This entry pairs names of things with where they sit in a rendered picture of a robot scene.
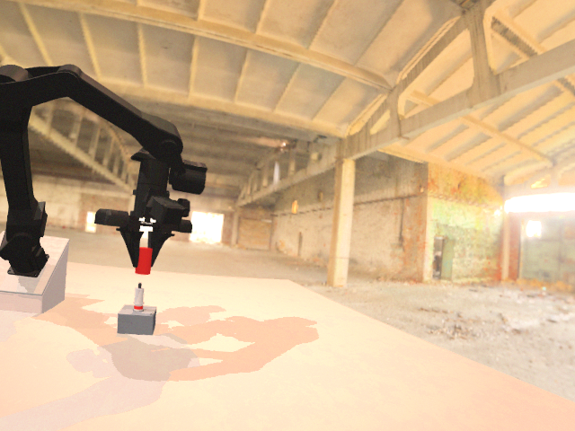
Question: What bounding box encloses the white marker with red band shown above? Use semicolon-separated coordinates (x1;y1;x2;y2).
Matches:
134;282;145;312

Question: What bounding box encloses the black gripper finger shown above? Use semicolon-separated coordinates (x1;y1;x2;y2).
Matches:
147;231;174;267
116;228;144;268

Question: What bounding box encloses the red marker cap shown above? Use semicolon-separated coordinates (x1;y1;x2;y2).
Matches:
135;247;153;275

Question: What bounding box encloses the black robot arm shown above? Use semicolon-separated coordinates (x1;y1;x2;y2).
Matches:
0;64;208;277

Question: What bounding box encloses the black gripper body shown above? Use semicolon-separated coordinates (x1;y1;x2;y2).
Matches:
94;183;192;233

